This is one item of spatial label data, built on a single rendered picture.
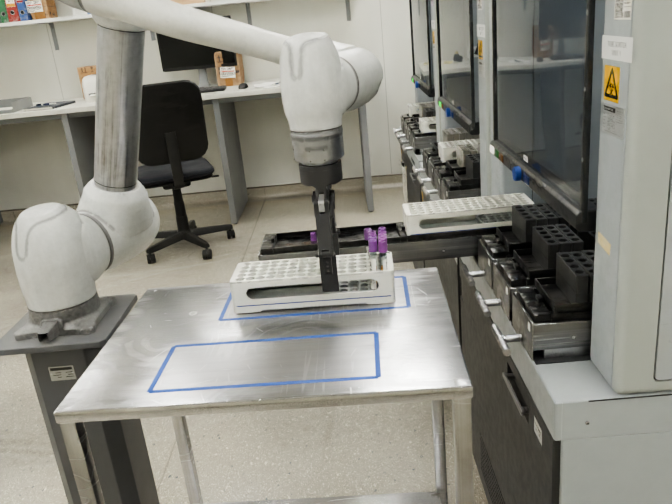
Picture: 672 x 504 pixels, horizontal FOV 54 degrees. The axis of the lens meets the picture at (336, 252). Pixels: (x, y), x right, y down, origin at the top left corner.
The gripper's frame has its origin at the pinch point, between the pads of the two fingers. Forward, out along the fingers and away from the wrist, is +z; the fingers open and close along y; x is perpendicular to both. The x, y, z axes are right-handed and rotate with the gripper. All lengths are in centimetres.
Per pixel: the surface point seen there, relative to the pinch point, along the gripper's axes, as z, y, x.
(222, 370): 5.6, 25.1, -16.3
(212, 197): 84, -382, -119
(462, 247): 9.7, -31.3, 28.3
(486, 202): 1, -38, 35
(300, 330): 5.7, 13.3, -5.2
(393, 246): 7.9, -30.7, 12.4
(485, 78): -25, -62, 40
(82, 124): 13, -336, -189
